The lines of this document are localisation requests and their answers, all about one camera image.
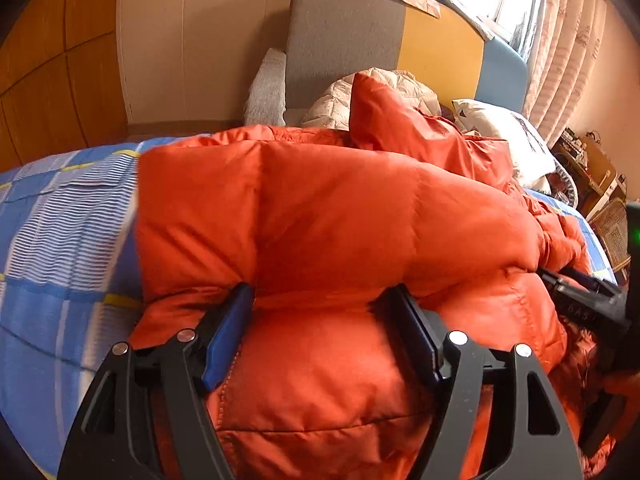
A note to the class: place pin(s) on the beige curtain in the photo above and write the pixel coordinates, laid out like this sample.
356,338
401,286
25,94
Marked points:
565,45

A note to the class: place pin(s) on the light grey cushion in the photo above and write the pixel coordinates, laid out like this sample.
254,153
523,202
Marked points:
265,90

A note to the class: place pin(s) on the wooden wardrobe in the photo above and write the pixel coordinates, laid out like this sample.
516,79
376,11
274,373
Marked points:
55,60

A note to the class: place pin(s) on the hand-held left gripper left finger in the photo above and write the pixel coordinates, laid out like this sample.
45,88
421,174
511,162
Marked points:
227,331

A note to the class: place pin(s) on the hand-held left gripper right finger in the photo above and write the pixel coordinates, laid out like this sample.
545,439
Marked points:
422,341

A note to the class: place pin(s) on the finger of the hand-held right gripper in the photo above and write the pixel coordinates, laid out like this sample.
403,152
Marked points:
580,297
602,422

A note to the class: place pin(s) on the wooden desk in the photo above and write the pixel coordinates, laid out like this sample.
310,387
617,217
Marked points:
595,160

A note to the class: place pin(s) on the wicker chair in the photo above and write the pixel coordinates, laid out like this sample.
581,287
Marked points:
612,232

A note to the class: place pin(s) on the grey yellow blue headboard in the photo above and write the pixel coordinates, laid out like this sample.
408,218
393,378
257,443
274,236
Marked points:
340,35

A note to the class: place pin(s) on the orange down jacket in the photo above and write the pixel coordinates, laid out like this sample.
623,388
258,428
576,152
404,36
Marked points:
325,200

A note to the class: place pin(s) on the blue plaid bed sheet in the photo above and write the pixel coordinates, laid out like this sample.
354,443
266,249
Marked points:
60,240

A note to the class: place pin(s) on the white quilted jacket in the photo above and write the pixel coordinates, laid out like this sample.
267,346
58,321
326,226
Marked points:
330,105

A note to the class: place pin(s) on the grey ruffled cloth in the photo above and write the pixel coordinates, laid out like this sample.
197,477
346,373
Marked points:
564,182

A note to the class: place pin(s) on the white printed pillow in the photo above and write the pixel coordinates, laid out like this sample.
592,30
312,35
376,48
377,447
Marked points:
500,125

